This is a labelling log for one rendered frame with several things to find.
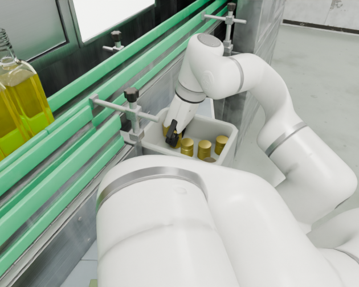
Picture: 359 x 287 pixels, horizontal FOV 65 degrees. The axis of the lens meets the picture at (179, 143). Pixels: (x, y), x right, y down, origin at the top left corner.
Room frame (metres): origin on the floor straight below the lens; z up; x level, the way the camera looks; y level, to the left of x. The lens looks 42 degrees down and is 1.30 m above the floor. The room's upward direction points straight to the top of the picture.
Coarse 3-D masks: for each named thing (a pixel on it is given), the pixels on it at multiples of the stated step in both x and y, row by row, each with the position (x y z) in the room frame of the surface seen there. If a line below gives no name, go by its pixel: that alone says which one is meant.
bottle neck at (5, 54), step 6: (0, 30) 0.44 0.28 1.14; (0, 36) 0.42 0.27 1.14; (6, 36) 0.43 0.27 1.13; (0, 42) 0.42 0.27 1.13; (6, 42) 0.43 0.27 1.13; (0, 48) 0.42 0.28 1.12; (6, 48) 0.43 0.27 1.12; (12, 48) 0.44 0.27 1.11; (0, 54) 0.42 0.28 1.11; (6, 54) 0.42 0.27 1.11; (12, 54) 0.43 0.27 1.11; (0, 60) 0.42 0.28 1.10; (6, 60) 0.42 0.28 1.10; (12, 60) 0.43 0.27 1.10
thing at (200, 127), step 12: (168, 108) 0.66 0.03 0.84; (192, 120) 0.63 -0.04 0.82; (204, 120) 0.61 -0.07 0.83; (216, 120) 0.61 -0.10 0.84; (144, 132) 0.56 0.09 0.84; (156, 132) 0.60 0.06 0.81; (192, 132) 0.62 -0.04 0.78; (204, 132) 0.61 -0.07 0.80; (216, 132) 0.59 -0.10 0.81; (228, 132) 0.58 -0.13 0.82; (144, 144) 0.51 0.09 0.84; (156, 144) 0.59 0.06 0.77; (168, 144) 0.59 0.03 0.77; (228, 144) 0.51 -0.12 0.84; (180, 156) 0.47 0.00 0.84; (216, 156) 0.54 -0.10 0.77
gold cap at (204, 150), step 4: (204, 140) 0.55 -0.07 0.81; (200, 144) 0.54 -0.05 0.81; (204, 144) 0.54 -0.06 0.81; (208, 144) 0.54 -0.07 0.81; (200, 148) 0.53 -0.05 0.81; (204, 148) 0.52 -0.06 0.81; (208, 148) 0.53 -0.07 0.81; (200, 152) 0.53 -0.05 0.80; (204, 152) 0.52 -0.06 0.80; (208, 152) 0.53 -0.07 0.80; (200, 156) 0.53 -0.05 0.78; (204, 156) 0.52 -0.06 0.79; (208, 156) 0.53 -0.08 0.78
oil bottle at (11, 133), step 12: (0, 84) 0.39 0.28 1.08; (0, 96) 0.38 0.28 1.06; (0, 108) 0.37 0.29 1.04; (12, 108) 0.39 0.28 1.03; (0, 120) 0.36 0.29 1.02; (12, 120) 0.38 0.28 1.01; (0, 132) 0.36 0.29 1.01; (12, 132) 0.37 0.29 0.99; (24, 132) 0.39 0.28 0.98; (0, 144) 0.35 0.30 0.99; (12, 144) 0.36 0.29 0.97
